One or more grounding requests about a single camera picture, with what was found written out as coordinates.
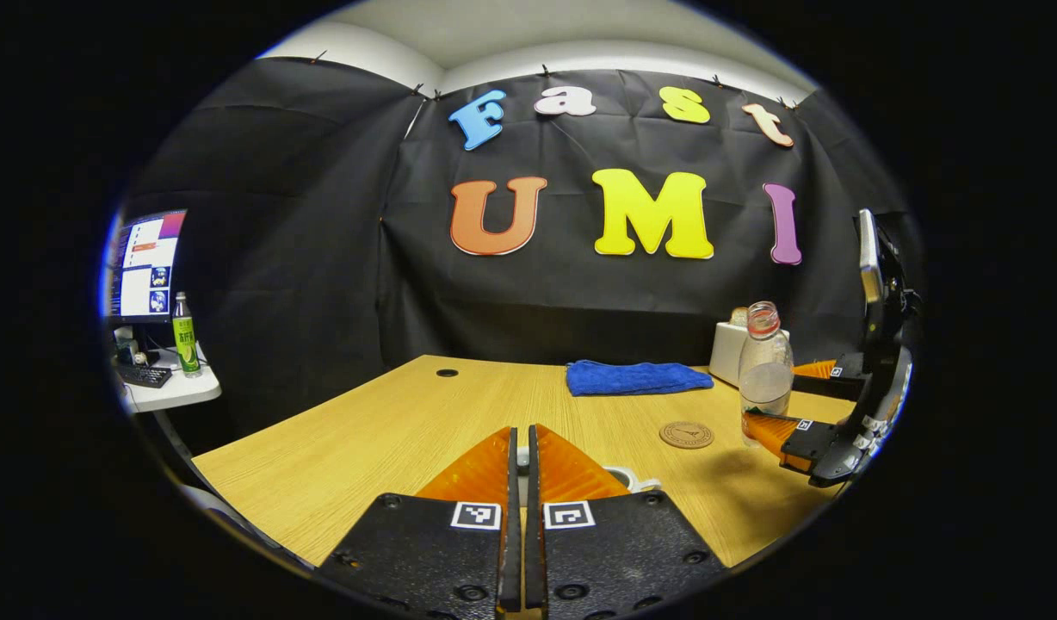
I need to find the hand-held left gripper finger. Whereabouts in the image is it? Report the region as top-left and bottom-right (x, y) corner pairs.
(315, 426), (522, 620)
(525, 424), (727, 620)

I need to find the clear plastic water bottle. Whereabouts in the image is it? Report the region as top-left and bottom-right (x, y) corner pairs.
(739, 301), (794, 449)

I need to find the round brown coaster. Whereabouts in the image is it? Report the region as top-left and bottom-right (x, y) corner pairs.
(659, 421), (715, 450)

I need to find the white painted teacup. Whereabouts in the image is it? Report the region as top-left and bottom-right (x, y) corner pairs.
(604, 465), (664, 495)

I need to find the green drink bottle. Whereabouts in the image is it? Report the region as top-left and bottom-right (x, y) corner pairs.
(172, 292), (202, 378)

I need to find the white toaster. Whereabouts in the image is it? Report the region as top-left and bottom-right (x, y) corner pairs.
(709, 320), (792, 387)

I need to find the blue towel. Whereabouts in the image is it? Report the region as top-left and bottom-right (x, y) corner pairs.
(566, 360), (714, 397)

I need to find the black backdrop cloth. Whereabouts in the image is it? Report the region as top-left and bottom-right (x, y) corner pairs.
(120, 56), (912, 436)

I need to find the white side table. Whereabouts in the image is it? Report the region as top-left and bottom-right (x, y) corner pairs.
(115, 344), (222, 414)

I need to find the black keyboard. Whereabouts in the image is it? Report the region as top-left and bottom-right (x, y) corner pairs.
(115, 363), (173, 388)

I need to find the computer monitor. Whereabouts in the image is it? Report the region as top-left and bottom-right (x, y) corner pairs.
(107, 209), (188, 326)

